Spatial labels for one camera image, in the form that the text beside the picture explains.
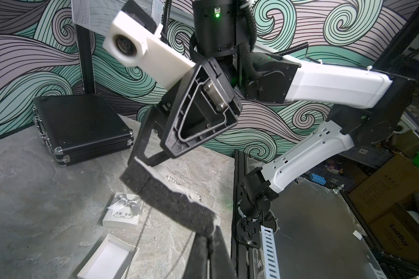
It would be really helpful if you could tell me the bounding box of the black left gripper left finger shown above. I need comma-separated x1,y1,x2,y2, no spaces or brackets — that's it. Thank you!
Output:
182,234,208,279

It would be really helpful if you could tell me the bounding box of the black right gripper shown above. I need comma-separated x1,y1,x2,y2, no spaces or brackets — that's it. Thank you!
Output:
128,58,242,167

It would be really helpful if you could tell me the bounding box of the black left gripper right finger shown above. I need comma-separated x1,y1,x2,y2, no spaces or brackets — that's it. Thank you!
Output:
209,226,236,279

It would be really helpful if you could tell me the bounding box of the silver chain necklace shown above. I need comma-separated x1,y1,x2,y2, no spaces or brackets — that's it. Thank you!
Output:
163,175,196,196

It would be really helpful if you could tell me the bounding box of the grey foam insert pad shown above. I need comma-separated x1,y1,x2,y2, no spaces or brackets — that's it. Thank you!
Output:
120,158,221,238

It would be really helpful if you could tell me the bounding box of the white jewelry box base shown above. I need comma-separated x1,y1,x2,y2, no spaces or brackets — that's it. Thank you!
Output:
77,234,139,279

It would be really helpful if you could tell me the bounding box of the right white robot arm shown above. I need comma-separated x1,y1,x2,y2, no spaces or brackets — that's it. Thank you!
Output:
134,1,416,226

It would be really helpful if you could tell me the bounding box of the black aluminium case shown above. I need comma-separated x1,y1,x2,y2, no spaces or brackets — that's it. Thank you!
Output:
33,94,135,166

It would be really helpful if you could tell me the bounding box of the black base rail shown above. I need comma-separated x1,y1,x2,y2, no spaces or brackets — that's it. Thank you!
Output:
231,150,261,279

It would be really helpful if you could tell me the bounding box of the white slotted cable duct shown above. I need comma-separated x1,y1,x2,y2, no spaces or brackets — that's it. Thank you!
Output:
260,226,280,279

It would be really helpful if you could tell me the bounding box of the clear acrylic wall holder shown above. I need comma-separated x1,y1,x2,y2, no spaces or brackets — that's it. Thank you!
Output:
71,0,164,36

